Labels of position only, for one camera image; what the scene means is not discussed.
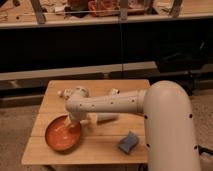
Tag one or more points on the black object on floor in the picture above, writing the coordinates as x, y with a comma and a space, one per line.
205, 150

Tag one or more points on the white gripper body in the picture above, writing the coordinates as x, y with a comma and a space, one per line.
74, 122

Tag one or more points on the white plastic bottle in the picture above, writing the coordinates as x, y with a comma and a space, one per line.
66, 93

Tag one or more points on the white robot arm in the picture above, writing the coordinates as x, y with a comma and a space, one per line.
168, 122

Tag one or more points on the blue sponge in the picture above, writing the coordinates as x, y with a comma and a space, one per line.
128, 143

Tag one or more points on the orange clutter on shelf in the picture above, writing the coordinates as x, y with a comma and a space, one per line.
96, 8

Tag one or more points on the wooden table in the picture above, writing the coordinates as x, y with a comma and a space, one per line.
99, 143

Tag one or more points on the orange ceramic bowl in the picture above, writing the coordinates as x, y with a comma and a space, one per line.
60, 136

